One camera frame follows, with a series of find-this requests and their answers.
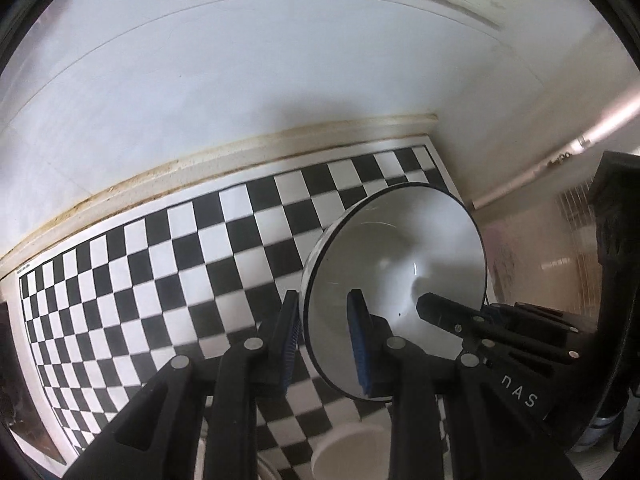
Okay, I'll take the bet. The white round cup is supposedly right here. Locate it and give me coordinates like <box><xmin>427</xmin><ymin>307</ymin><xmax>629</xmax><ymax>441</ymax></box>
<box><xmin>310</xmin><ymin>422</ymin><xmax>396</xmax><ymax>480</ymax></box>

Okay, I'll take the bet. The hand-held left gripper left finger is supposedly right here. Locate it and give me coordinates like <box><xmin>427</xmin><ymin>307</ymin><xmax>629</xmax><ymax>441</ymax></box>
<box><xmin>62</xmin><ymin>290</ymin><xmax>304</xmax><ymax>480</ymax></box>

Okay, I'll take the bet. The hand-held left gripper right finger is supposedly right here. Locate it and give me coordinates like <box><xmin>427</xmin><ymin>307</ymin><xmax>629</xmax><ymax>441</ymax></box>
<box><xmin>346</xmin><ymin>288</ymin><xmax>584</xmax><ymax>480</ymax></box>

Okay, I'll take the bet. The black and white checkered cloth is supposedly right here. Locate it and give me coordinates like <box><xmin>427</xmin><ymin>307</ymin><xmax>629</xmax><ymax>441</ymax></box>
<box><xmin>17</xmin><ymin>144</ymin><xmax>451</xmax><ymax>480</ymax></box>

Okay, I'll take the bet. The white bowl with dark rim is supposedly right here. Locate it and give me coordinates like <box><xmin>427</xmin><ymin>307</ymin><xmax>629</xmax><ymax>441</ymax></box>
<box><xmin>300</xmin><ymin>186</ymin><xmax>487</xmax><ymax>402</ymax></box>

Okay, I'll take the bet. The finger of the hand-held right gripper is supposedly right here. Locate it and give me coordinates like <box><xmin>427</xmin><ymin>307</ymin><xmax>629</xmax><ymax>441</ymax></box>
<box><xmin>416</xmin><ymin>292</ymin><xmax>582</xmax><ymax>367</ymax></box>
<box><xmin>481</xmin><ymin>302</ymin><xmax>582</xmax><ymax>337</ymax></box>

